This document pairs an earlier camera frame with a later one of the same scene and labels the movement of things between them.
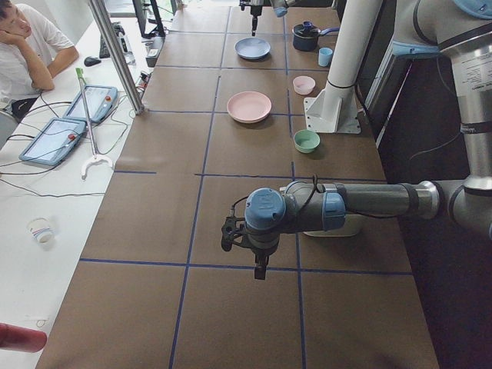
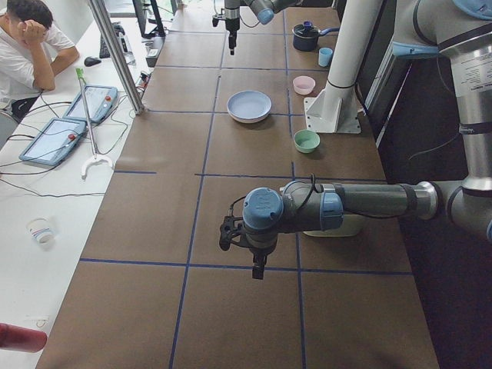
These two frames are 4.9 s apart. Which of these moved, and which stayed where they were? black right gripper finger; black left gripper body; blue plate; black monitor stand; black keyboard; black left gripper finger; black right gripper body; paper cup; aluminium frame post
Moved: black right gripper finger; black right gripper body; blue plate
Stayed: aluminium frame post; black left gripper body; black left gripper finger; paper cup; black monitor stand; black keyboard
